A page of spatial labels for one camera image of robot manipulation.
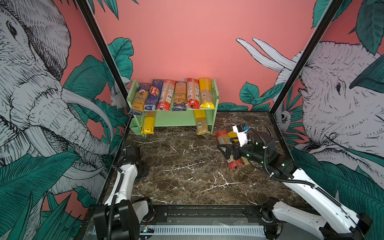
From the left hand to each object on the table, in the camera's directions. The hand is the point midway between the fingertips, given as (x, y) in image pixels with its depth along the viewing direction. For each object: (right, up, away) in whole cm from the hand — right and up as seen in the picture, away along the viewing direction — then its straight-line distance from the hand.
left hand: (143, 170), depth 83 cm
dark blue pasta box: (+5, +43, +3) cm, 43 cm away
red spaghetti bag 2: (+28, +45, +5) cm, 53 cm away
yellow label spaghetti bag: (0, +26, +8) cm, 28 cm away
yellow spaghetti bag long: (+36, +46, +5) cm, 58 cm away
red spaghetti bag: (+13, +43, +3) cm, 45 cm away
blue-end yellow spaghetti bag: (+21, +45, +5) cm, 50 cm away
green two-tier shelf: (+8, +30, +15) cm, 35 cm away
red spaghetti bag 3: (+49, +17, +18) cm, 55 cm away
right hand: (+42, +18, -17) cm, 49 cm away
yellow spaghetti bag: (+34, +25, +7) cm, 42 cm away
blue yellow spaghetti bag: (-2, +41, +2) cm, 41 cm away
